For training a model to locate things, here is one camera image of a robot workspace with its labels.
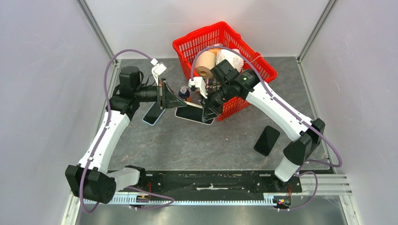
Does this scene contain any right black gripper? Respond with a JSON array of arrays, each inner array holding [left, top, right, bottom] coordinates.
[[198, 82, 233, 121]]

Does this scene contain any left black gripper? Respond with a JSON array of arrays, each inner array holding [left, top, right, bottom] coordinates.
[[134, 78, 186, 109]]

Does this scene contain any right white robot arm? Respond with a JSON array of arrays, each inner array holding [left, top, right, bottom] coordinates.
[[201, 60, 325, 192]]

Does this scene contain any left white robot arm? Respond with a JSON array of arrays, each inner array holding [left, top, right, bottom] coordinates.
[[65, 63, 187, 203]]

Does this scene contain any phone in light blue case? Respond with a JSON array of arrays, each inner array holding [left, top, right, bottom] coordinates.
[[142, 103, 165, 126]]

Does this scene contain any black phone on table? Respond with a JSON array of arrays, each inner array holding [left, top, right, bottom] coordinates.
[[254, 126, 280, 157]]

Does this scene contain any orange label blue pump bottle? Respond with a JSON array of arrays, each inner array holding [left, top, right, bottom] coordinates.
[[178, 86, 190, 101]]

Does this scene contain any beige toilet paper roll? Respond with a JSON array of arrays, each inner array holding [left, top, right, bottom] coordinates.
[[194, 51, 216, 79]]

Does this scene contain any red plastic basket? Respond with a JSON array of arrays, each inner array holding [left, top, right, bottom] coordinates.
[[172, 21, 278, 122]]

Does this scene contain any white plastic bag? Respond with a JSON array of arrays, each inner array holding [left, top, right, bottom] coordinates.
[[215, 49, 244, 72]]

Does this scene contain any orange box in basket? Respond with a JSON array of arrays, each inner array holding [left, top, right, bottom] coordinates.
[[208, 46, 221, 55]]

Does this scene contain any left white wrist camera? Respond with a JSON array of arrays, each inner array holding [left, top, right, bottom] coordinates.
[[151, 58, 167, 85]]

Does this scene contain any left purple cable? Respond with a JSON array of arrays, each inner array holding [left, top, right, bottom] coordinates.
[[78, 48, 176, 214]]

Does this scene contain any purple cable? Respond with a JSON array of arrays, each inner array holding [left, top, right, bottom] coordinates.
[[78, 48, 176, 214], [190, 45, 343, 212]]

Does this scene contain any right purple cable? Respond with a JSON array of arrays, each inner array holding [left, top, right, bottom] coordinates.
[[190, 45, 343, 212]]

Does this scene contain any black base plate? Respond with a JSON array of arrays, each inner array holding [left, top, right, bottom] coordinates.
[[117, 169, 303, 201]]

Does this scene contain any white toothed cable rail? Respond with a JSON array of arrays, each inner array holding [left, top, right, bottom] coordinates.
[[81, 192, 281, 206]]

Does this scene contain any aluminium frame rail left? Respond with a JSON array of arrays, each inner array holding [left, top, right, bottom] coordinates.
[[77, 0, 114, 59]]

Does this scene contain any aluminium frame rail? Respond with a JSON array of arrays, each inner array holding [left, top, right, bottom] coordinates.
[[297, 0, 338, 63], [77, 0, 114, 59]]

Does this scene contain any aluminium frame rail right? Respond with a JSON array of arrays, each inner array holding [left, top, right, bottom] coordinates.
[[297, 0, 338, 63]]

